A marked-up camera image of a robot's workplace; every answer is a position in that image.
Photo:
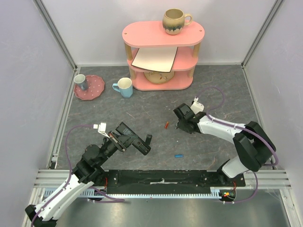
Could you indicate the beige floral bowl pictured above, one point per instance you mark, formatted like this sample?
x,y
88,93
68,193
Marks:
x,y
158,77

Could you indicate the pink dotted plate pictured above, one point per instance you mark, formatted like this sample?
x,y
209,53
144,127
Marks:
x,y
96,86

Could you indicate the aluminium frame post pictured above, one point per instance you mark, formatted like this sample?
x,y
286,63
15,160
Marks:
x,y
265,26
55,32

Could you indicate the white square plate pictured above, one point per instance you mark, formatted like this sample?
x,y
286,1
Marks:
x,y
159,59

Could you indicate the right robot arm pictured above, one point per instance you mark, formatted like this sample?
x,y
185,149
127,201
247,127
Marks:
x,y
253,146

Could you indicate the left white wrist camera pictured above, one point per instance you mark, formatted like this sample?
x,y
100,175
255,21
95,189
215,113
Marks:
x,y
101,128

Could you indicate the light blue mug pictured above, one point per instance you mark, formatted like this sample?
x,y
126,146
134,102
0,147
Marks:
x,y
124,86

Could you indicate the right aluminium frame post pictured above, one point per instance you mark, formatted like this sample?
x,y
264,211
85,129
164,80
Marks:
x,y
265,26

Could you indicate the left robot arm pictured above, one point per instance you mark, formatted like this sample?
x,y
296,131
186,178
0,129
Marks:
x,y
84,175

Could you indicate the aluminium front rail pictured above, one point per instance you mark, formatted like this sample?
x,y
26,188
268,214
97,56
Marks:
x,y
267,179

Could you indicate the pink three-tier shelf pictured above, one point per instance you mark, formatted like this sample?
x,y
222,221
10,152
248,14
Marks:
x,y
149,34

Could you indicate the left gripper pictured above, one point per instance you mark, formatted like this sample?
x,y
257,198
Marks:
x,y
122,144

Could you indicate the left aluminium frame post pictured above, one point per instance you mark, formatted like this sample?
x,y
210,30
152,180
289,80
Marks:
x,y
55,32

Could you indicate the grey small mug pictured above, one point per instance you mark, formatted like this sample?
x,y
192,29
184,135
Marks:
x,y
81,81

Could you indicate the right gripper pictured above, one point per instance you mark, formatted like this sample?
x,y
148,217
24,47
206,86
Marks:
x,y
183,118

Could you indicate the beige ceramic mug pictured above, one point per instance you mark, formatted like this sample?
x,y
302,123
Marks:
x,y
174,20

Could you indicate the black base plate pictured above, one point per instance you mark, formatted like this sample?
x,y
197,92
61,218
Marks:
x,y
203,178

